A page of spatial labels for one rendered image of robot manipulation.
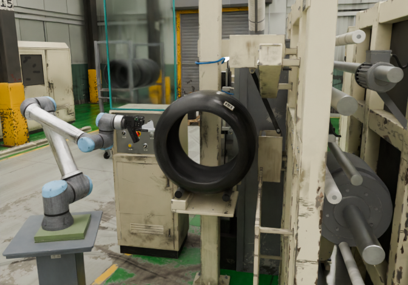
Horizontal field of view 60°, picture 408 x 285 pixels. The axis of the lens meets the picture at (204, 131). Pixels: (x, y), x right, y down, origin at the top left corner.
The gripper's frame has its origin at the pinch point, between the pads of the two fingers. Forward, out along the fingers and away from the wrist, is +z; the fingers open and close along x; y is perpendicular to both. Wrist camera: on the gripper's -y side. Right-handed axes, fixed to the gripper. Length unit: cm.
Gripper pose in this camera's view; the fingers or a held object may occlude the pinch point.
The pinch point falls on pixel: (155, 130)
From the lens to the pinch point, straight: 213.0
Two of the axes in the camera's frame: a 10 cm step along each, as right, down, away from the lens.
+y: 1.0, -9.7, -2.3
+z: 9.8, 1.4, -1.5
